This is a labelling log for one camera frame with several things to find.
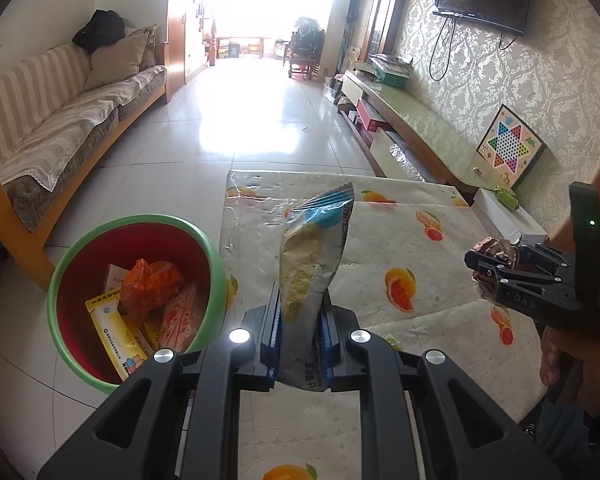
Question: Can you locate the black clothes pile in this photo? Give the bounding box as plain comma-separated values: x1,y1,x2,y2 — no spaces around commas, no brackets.
72,10,124,54

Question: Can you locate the right hand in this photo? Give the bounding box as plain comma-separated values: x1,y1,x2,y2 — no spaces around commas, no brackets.
540,327,600,416

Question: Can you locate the striped covered wooden sofa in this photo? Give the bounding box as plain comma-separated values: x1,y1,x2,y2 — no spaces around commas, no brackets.
0,25,169,289

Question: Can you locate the green folded pouch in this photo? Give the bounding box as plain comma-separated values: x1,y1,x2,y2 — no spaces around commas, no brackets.
493,186,519,211

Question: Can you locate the red bin green rim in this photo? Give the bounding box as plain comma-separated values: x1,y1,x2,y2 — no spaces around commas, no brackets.
47,214,226,394

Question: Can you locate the white cardboard box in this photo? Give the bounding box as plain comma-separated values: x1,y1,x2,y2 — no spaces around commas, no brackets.
471,188,547,243

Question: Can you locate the long tv cabinet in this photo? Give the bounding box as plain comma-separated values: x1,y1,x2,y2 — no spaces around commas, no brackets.
342,70,504,196

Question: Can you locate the orange print tablecloth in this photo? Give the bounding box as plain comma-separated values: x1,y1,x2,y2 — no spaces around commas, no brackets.
220,171,544,479

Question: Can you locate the blue grey snack packet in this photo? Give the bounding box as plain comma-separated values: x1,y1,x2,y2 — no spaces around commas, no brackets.
277,183,354,391

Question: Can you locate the green box on cabinet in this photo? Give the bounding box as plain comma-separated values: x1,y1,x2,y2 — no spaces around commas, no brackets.
373,64,411,89

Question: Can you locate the long yellow box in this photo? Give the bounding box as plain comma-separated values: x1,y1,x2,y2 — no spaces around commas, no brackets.
85,288,150,382

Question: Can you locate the beige cushion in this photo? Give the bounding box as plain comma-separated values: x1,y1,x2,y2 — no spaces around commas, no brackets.
84,32,147,91

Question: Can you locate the orange blue snack bag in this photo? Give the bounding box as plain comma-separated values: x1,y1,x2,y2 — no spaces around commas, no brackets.
120,259,184,322

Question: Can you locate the chinese checkers board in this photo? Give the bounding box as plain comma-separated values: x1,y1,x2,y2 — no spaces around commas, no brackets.
477,104,546,191

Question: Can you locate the silver foil wrapper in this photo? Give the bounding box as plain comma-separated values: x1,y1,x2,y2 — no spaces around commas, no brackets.
464,237,518,301

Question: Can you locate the wooden chair with clothes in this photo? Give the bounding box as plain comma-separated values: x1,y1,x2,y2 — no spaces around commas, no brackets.
284,18,326,80

